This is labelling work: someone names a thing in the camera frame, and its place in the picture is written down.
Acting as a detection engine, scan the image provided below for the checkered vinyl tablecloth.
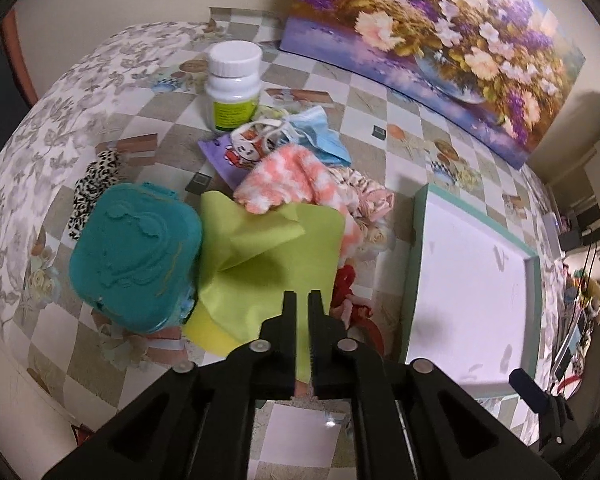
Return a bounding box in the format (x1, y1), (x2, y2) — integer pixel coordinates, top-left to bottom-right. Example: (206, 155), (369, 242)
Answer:
(24, 6), (552, 480)

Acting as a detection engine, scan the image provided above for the leopard print scrunchie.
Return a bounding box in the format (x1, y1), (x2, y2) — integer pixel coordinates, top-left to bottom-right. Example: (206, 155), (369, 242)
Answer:
(68, 150), (120, 240)

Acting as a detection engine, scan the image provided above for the blue surgical face mask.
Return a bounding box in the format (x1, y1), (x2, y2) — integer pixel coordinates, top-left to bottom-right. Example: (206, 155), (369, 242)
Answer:
(253, 106), (352, 167)

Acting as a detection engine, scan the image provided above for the white pill bottle green label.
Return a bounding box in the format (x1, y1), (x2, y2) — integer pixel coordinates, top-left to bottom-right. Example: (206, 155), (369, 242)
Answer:
(204, 40), (262, 133)

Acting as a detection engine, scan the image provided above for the lime green felt cloth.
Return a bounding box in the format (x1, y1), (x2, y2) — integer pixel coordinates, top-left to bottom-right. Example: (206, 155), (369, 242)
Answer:
(183, 191), (344, 382)

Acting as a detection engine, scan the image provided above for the pink white fuzzy cloth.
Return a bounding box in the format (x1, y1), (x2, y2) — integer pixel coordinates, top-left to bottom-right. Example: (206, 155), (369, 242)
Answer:
(233, 144), (364, 261)

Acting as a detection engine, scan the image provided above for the pink floral scrunchie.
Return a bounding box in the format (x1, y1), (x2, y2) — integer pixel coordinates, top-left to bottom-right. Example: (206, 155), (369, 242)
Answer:
(328, 166), (394, 256)

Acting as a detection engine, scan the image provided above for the grey floral tablecloth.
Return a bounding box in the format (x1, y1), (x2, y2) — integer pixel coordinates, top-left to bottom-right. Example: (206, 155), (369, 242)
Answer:
(0, 22), (209, 328)

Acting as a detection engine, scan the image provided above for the red fabric scrunchie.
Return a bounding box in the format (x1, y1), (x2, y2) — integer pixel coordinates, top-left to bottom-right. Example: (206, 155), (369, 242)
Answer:
(329, 264), (385, 356)

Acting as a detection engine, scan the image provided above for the white tray teal rim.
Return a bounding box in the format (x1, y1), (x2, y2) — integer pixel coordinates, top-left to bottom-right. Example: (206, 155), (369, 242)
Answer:
(400, 184), (542, 399)

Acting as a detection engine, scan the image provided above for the teal plastic toy case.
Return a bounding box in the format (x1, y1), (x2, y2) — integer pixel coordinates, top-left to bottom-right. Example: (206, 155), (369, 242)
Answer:
(68, 182), (202, 334)

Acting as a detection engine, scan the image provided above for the purple cartoon snack packet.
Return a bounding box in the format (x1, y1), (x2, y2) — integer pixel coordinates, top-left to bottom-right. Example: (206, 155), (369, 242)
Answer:
(198, 129), (266, 190)

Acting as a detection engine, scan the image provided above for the floral canvas painting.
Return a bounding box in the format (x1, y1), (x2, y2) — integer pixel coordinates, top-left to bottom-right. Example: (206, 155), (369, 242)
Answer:
(280, 0), (584, 167)

